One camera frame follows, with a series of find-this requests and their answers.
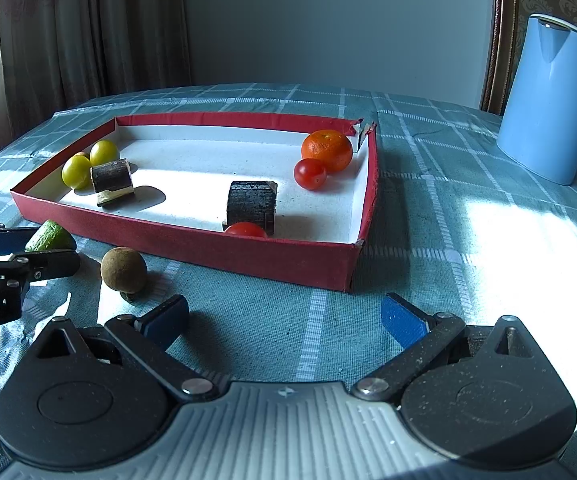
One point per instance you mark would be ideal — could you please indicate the brown round fruit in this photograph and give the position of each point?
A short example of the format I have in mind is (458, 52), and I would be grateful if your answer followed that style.
(123, 270)

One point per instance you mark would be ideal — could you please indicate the green cucumber piece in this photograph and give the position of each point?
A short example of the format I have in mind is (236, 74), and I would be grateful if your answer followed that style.
(48, 237)

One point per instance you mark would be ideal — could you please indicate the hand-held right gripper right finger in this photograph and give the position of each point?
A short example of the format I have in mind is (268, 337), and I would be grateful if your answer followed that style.
(402, 321)

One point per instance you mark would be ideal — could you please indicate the red cardboard box tray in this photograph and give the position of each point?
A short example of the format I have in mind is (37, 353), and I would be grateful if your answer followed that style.
(193, 255)

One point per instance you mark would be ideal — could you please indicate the orange mandarin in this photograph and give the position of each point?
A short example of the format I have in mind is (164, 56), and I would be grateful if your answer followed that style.
(327, 151)

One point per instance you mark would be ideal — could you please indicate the blue electric kettle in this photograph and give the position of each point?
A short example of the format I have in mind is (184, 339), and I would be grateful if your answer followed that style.
(548, 100)

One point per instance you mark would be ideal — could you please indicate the red cherry tomato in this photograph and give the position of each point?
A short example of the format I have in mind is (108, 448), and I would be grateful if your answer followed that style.
(246, 230)
(310, 175)

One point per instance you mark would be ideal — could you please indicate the small tan round fruit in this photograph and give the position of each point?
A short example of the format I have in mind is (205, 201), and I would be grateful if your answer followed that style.
(82, 154)

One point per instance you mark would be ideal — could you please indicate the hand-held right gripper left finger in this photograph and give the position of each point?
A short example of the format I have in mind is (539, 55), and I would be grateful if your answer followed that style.
(166, 321)

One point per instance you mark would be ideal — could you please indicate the yellow-green round fruit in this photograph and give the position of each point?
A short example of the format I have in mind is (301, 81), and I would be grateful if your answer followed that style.
(104, 152)
(76, 172)

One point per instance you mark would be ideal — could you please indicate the black sugarcane piece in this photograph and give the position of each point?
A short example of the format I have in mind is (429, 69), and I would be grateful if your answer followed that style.
(251, 205)

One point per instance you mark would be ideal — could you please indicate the dark sugarcane piece pale ends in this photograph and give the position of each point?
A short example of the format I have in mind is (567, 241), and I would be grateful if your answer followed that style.
(111, 180)

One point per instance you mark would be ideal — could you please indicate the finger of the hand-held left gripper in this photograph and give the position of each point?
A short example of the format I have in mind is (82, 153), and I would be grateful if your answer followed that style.
(11, 240)
(48, 264)

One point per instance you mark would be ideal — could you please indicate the brown curtain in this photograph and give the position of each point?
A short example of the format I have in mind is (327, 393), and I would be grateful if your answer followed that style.
(93, 25)

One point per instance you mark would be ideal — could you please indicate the dark wooden door frame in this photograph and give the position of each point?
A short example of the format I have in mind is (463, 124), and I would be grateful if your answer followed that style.
(498, 35)

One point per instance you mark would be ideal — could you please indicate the teal plaid tablecloth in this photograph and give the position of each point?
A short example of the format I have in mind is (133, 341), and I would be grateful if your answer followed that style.
(443, 210)

